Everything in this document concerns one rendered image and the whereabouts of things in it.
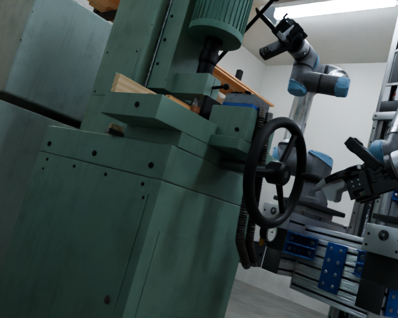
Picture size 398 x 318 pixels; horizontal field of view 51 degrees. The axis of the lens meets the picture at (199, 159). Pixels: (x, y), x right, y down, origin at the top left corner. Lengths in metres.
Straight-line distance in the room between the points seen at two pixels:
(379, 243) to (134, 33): 1.05
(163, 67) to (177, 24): 0.15
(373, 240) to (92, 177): 0.89
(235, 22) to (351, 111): 3.65
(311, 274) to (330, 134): 3.28
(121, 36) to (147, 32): 0.13
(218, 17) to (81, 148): 0.56
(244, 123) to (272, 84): 4.42
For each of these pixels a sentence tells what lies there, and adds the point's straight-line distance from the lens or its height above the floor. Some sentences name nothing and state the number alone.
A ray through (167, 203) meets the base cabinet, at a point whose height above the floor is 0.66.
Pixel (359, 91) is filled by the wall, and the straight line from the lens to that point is 4.96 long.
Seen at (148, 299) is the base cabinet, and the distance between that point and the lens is 1.09.
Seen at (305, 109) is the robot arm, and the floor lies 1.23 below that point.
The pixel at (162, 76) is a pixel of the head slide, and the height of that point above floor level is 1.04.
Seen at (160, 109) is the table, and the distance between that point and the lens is 0.98.
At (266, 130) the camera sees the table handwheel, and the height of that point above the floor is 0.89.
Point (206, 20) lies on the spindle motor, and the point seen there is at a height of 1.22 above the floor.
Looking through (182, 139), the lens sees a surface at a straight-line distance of 1.05.
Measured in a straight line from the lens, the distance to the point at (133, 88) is 1.16.
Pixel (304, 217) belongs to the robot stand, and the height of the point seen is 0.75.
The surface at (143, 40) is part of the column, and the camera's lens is 1.44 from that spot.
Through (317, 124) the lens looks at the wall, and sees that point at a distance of 5.00.
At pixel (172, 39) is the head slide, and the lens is 1.41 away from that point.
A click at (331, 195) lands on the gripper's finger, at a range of 1.13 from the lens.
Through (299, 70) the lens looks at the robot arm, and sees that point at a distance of 1.65.
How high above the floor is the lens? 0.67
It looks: 7 degrees up
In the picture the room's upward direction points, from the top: 16 degrees clockwise
